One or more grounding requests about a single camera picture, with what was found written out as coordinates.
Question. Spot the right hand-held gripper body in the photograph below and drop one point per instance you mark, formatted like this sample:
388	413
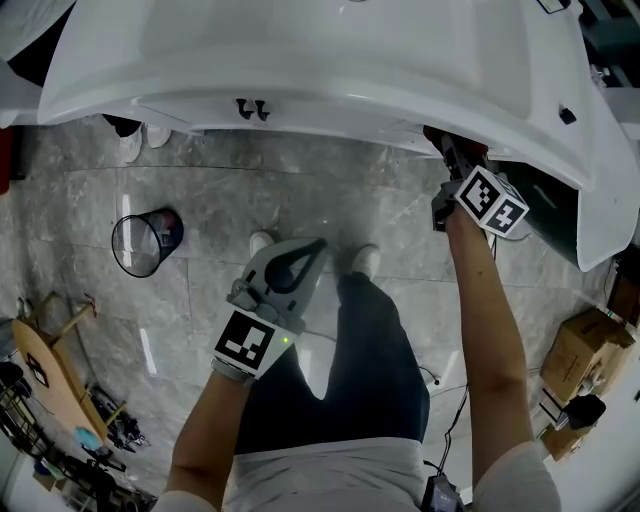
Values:
490	200

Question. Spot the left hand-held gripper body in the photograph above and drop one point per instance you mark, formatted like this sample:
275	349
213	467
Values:
250	345

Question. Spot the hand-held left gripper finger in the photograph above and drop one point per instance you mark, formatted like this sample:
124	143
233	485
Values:
307	295
257	272

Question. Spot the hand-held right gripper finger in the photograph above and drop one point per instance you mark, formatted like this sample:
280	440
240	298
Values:
454	157

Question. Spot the red-brown knitted cloth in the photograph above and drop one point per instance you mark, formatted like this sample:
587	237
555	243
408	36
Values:
432	134

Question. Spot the person's right forearm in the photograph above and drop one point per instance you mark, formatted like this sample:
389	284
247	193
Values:
490	350

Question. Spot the person's left forearm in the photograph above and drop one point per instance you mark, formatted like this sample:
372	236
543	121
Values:
205	440

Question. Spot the person's left hand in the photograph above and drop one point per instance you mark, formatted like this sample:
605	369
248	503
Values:
232	374

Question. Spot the person's left white shoe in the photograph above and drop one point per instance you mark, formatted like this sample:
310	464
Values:
261	242

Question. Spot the person's white shoe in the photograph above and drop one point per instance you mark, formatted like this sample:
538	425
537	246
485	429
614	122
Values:
261	242
365	260
131	145
159	136

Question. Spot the person's right white shoe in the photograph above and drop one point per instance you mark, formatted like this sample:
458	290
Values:
365	260

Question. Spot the person's dark trousers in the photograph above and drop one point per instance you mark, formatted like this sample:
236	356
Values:
370	360

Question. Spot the small black block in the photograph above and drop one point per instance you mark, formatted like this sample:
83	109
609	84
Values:
567	115

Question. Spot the black mesh trash bin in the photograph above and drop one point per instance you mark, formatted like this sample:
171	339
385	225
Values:
145	240

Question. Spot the white freestanding basin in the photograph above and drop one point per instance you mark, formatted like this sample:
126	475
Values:
610	225

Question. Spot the white vanity cabinet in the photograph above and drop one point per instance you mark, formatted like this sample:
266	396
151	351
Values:
325	120

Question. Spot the person's light grey shirt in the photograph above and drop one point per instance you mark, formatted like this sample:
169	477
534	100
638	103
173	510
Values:
325	480

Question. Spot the large cardboard box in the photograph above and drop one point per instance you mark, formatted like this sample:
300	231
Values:
580	350

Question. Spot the black and white small device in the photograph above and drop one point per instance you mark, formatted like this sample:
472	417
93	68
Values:
555	4

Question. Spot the small teal object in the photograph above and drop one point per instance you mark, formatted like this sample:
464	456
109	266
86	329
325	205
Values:
87	436

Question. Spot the white washbasin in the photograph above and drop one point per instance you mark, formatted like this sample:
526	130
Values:
300	50

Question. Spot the wooden oval table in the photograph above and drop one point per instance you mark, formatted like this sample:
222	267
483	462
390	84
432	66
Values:
55	365

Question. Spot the pile of black equipment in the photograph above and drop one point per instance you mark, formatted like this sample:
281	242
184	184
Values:
60	475

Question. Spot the black pouch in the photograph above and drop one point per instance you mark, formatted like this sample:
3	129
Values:
584	412

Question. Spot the small cardboard box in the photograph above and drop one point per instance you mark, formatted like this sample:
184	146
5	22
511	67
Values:
562	442

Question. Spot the orange stand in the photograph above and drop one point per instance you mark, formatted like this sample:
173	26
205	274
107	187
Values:
7	160

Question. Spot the dark green basin pedestal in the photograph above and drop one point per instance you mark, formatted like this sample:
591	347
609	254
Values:
545	210

